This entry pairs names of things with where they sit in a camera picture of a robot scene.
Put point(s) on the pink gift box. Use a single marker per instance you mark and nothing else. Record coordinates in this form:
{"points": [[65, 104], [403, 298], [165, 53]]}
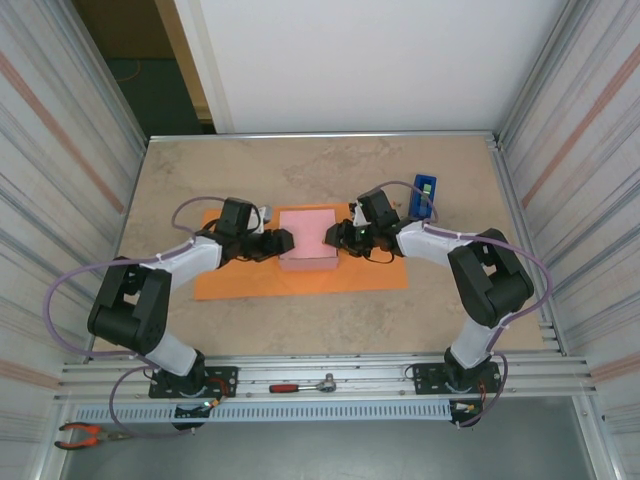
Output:
{"points": [[310, 235]]}

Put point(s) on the orange wrapping paper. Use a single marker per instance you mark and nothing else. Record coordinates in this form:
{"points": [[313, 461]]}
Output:
{"points": [[240, 285]]}

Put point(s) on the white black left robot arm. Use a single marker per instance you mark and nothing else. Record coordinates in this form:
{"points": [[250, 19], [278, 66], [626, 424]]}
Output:
{"points": [[172, 357]]}

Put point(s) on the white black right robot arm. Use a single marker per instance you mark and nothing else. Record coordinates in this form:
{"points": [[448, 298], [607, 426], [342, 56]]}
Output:
{"points": [[470, 345]]}

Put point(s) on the blue tape dispenser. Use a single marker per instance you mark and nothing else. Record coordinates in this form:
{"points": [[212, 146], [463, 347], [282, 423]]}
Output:
{"points": [[422, 200]]}

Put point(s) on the black connector module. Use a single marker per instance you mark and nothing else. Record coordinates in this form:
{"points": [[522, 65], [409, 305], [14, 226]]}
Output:
{"points": [[187, 412], [460, 410]]}

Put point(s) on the corrugated translucent side panel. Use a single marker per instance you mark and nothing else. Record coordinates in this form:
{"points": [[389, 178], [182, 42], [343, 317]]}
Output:
{"points": [[600, 200], [50, 200]]}

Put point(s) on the aluminium table frame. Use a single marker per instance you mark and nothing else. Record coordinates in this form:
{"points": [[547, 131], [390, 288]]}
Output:
{"points": [[350, 367]]}

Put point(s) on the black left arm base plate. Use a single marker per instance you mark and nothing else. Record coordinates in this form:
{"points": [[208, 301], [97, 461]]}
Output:
{"points": [[225, 372]]}

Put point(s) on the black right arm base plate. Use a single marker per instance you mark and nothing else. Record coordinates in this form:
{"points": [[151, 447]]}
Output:
{"points": [[425, 372]]}

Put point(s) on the white door frame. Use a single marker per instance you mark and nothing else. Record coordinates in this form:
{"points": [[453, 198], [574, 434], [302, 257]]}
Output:
{"points": [[202, 60]]}

